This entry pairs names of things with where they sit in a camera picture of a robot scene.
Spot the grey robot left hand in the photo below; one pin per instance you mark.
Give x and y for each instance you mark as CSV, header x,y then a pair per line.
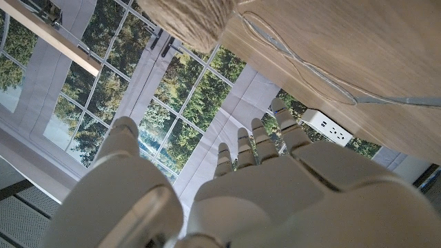
x,y
275,206

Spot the beige twine spool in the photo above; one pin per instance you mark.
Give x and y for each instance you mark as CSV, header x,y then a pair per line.
x,y
193,20

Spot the wooden hanger with metal clips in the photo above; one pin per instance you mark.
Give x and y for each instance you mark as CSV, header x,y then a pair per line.
x,y
51,36

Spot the forest window printed backdrop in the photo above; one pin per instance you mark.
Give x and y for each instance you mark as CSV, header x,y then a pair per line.
x,y
193,96

